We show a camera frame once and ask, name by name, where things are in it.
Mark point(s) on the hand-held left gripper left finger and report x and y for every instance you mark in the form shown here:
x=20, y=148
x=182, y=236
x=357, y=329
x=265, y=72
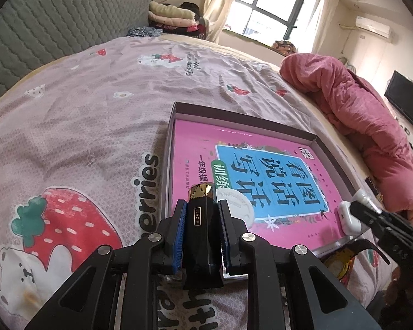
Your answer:
x=177, y=240

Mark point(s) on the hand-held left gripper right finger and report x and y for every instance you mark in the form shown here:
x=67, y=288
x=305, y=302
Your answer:
x=226, y=240

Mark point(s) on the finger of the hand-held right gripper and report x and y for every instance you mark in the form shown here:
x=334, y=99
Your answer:
x=366, y=216

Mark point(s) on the small white bottle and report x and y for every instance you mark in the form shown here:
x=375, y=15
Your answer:
x=366, y=199

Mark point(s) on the white earbuds case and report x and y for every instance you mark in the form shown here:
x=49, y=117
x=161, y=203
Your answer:
x=347, y=218

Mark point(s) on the black gold-capped bottle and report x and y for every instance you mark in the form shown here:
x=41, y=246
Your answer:
x=201, y=233

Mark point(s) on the white round lid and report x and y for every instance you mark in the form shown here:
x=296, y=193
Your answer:
x=242, y=209

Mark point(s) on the yellow black wristwatch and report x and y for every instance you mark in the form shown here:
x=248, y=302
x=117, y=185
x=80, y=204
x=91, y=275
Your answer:
x=337, y=263

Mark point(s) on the shallow grey cardboard box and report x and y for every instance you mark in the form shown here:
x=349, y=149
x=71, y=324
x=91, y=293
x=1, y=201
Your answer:
x=172, y=137

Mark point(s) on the pink book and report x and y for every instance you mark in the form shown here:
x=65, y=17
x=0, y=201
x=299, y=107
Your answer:
x=192, y=144

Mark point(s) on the pink quilt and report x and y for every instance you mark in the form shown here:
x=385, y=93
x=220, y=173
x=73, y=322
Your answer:
x=358, y=110

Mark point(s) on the black television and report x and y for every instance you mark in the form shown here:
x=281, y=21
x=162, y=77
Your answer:
x=406, y=98

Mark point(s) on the strawberry printed bedsheet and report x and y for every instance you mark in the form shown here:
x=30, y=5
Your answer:
x=72, y=127

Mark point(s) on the patterned cushion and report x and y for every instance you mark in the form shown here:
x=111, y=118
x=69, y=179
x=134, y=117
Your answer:
x=284, y=46

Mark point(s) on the white air conditioner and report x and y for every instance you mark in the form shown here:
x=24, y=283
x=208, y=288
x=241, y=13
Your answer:
x=373, y=25

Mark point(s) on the cream curtain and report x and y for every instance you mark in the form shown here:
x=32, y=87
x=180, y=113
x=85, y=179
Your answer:
x=220, y=3
x=321, y=17

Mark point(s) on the dark floral cloth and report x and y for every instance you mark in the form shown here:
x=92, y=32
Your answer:
x=143, y=31

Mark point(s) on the stack of folded blankets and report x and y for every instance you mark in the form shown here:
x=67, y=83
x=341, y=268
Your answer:
x=172, y=15

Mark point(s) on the window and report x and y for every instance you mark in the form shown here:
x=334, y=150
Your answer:
x=272, y=3

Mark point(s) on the grey quilted headboard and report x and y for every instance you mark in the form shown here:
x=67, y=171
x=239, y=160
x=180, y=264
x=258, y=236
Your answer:
x=55, y=20

